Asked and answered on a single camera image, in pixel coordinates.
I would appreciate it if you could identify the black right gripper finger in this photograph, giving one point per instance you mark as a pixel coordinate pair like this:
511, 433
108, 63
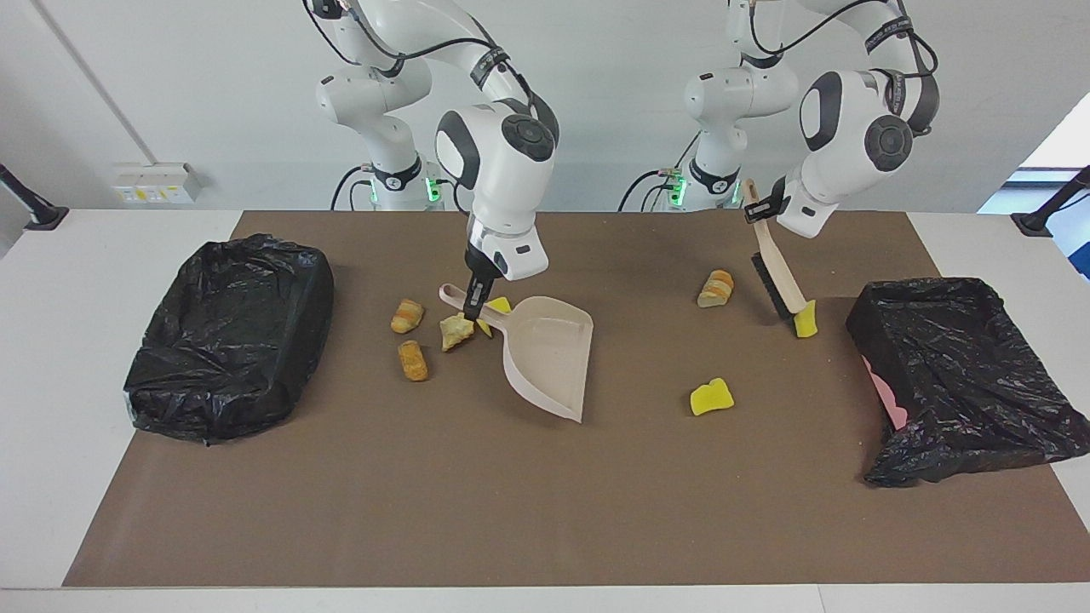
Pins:
484, 300
471, 300

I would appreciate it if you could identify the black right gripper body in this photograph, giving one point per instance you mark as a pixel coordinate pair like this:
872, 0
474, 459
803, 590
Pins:
481, 268

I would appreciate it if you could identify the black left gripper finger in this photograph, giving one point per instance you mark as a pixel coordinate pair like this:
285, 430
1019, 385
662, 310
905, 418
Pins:
760, 211

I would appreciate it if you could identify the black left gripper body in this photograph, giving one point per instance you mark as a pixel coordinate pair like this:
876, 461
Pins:
779, 196

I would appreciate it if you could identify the notched yellow sponge piece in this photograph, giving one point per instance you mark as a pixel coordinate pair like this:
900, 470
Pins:
501, 305

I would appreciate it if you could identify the pale flaky toy pastry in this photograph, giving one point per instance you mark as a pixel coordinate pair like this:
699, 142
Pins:
456, 334

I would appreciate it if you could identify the striped toy croissant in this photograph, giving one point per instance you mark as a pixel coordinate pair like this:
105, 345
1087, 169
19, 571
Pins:
407, 317
715, 289

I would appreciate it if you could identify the beige hand brush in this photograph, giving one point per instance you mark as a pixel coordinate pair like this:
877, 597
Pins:
783, 277

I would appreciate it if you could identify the brown toy bread roll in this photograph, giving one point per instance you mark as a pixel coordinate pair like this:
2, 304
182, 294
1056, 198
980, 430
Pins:
413, 361

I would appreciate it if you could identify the beige plastic dustpan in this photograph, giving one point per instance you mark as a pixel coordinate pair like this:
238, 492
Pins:
549, 358

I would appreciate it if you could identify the small yellow sponge wedge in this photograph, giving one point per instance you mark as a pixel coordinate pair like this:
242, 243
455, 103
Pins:
806, 325

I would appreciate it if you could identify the large yellow sponge piece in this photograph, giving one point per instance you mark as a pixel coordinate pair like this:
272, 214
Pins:
711, 398

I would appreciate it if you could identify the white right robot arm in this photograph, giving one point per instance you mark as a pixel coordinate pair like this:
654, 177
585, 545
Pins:
502, 170

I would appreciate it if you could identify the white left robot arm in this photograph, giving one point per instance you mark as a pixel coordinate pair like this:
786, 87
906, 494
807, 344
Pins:
843, 128

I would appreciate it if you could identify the black bagged bin pink side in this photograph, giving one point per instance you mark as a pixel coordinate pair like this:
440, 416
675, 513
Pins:
962, 375

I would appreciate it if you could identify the brown table mat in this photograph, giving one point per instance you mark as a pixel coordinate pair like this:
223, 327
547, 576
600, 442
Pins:
545, 494

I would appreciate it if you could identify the black clamp stand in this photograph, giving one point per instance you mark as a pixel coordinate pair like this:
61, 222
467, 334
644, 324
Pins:
1035, 223
47, 217

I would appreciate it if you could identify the white wall socket box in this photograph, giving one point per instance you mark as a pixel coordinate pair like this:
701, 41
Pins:
157, 183

